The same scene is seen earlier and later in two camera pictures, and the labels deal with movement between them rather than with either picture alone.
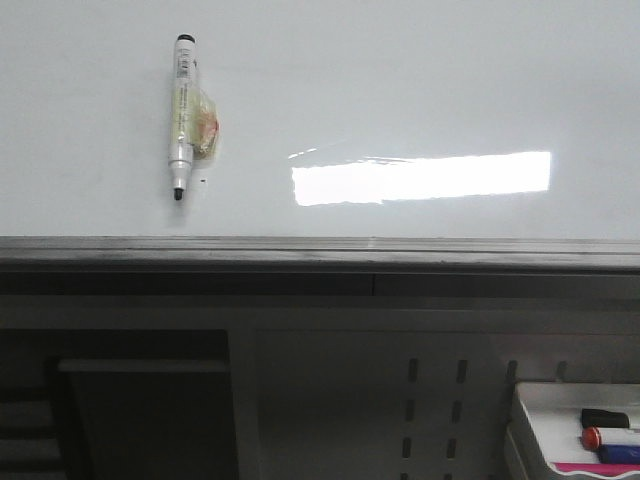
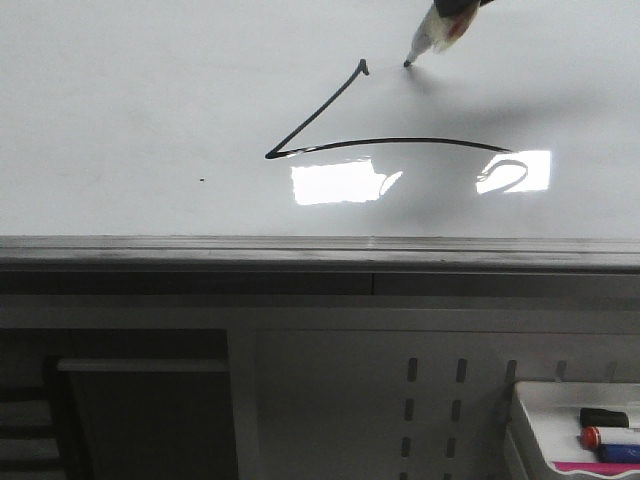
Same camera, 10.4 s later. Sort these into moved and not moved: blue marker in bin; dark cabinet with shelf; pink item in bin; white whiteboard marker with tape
Moved: white whiteboard marker with tape
Not moved: dark cabinet with shelf; blue marker in bin; pink item in bin
